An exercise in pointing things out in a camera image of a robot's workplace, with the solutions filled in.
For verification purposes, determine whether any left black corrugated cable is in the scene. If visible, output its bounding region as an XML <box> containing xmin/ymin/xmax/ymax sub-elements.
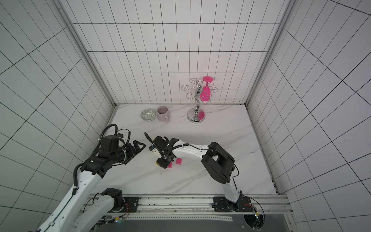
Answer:
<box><xmin>89</xmin><ymin>123</ymin><xmax>131</xmax><ymax>157</ymax></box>

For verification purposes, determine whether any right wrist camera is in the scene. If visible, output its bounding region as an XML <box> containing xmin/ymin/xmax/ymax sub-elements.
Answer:
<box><xmin>149</xmin><ymin>144</ymin><xmax>162</xmax><ymax>158</ymax></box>

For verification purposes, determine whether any right black corrugated cable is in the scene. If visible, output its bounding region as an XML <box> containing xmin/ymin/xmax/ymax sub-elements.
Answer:
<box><xmin>144</xmin><ymin>131</ymin><xmax>158</xmax><ymax>148</ymax></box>

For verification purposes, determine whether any black corrugated cable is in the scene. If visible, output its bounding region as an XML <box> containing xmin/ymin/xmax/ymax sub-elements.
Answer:
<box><xmin>89</xmin><ymin>123</ymin><xmax>131</xmax><ymax>157</ymax></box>
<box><xmin>144</xmin><ymin>131</ymin><xmax>158</xmax><ymax>148</ymax></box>

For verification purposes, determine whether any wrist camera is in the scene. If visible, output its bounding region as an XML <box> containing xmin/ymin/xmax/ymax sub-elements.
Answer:
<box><xmin>117</xmin><ymin>137</ymin><xmax>125</xmax><ymax>149</ymax></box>
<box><xmin>149</xmin><ymin>144</ymin><xmax>162</xmax><ymax>158</ymax></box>

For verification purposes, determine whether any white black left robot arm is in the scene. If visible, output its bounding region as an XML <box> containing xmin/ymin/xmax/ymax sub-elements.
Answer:
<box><xmin>37</xmin><ymin>135</ymin><xmax>146</xmax><ymax>232</ymax></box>

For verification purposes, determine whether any pale pink ribbed mug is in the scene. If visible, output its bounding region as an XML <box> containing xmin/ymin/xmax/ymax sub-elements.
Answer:
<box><xmin>157</xmin><ymin>106</ymin><xmax>170</xmax><ymax>123</ymax></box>

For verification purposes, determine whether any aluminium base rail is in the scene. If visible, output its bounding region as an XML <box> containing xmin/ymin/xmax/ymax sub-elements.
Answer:
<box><xmin>99</xmin><ymin>195</ymin><xmax>293</xmax><ymax>223</ymax></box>

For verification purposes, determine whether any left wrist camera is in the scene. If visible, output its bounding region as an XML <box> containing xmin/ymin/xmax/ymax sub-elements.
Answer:
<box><xmin>117</xmin><ymin>137</ymin><xmax>125</xmax><ymax>149</ymax></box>

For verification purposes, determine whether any green patterned small bowl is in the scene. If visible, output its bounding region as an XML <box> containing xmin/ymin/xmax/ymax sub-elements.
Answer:
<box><xmin>140</xmin><ymin>108</ymin><xmax>157</xmax><ymax>121</ymax></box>

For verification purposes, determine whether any pink plastic goblet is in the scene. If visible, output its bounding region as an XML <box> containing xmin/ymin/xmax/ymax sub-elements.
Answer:
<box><xmin>200</xmin><ymin>76</ymin><xmax>214</xmax><ymax>102</ymax></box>

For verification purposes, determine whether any chrome cup holder stand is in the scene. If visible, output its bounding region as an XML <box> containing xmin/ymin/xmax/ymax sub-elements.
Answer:
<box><xmin>181</xmin><ymin>78</ymin><xmax>218</xmax><ymax>124</ymax></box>

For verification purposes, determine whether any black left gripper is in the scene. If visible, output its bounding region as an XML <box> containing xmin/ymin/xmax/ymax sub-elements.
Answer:
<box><xmin>111</xmin><ymin>141</ymin><xmax>146</xmax><ymax>165</ymax></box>

